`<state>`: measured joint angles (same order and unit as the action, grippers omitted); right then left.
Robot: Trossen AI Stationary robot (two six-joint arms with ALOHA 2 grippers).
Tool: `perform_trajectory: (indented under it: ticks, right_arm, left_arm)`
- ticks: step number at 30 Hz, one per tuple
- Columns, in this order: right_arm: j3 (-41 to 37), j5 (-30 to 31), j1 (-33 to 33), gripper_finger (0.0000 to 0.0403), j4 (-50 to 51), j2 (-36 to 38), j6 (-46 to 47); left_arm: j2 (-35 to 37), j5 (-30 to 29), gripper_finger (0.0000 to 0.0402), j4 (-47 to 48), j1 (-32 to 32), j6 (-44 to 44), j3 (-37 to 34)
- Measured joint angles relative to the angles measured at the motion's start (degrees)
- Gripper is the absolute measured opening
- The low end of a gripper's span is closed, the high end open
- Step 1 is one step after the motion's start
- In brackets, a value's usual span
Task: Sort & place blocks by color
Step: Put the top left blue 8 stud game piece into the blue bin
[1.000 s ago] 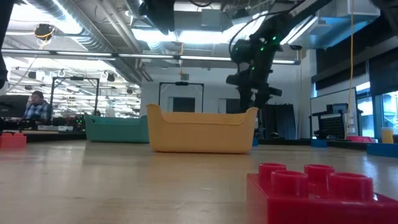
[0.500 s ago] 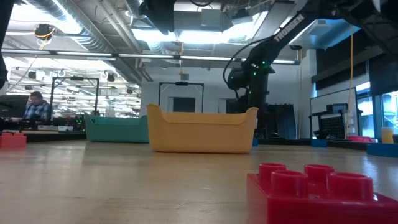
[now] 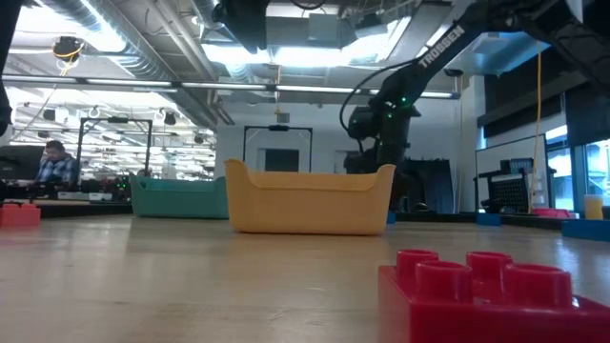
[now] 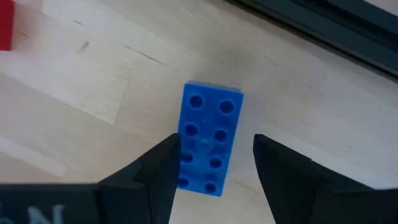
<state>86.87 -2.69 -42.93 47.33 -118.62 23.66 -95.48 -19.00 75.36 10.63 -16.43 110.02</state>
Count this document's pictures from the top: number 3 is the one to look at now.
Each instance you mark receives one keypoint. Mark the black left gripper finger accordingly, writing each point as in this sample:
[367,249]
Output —
[252,38]

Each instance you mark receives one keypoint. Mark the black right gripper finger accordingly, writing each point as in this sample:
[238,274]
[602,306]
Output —
[392,153]

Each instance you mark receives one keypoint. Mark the small blue toy block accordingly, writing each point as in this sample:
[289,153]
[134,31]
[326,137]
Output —
[391,218]
[488,219]

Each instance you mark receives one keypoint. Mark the long blue toy block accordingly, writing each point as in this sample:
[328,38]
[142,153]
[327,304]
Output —
[588,231]

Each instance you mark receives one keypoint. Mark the small orange toy block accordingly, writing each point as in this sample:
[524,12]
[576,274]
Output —
[19,216]

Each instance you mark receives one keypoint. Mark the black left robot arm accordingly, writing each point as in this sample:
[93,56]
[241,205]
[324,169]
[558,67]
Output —
[7,24]

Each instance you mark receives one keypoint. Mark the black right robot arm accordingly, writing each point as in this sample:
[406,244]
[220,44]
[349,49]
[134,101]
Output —
[438,47]

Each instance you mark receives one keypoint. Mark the dark curtain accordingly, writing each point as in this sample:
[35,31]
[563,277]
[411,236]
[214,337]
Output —
[433,186]

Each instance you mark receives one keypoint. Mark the yellow plastic bin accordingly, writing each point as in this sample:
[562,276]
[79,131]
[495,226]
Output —
[305,209]

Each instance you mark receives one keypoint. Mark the whiteboard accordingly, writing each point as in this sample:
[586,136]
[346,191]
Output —
[495,157]

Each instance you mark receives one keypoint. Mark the black perforated crate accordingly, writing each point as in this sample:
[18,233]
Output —
[510,193]

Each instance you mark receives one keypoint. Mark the long ceiling light bar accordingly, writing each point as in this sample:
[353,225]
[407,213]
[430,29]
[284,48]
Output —
[128,82]

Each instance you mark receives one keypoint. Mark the red tray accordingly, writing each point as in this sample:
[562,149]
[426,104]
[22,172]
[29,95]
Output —
[550,213]

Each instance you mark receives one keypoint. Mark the teal green plastic bin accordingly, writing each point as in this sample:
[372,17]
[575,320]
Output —
[176,200]

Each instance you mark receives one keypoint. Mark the small red toy block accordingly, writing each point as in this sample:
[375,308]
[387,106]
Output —
[476,319]

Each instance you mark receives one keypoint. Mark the yellow cup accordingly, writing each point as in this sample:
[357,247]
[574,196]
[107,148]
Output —
[594,207]

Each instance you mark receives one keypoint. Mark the white box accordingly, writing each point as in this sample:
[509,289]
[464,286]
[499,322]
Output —
[83,195]

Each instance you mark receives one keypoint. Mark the person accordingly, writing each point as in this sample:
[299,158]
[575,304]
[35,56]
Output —
[57,167]

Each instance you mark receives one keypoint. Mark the black computer monitor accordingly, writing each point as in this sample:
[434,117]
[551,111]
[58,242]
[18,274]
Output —
[19,162]

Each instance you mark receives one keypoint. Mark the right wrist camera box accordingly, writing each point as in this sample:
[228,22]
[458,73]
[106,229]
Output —
[363,123]

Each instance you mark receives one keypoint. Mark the silver ventilation duct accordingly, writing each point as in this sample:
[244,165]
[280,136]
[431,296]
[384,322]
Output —
[157,47]

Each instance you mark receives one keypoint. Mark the black rig frame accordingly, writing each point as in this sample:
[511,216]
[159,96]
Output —
[278,127]
[116,120]

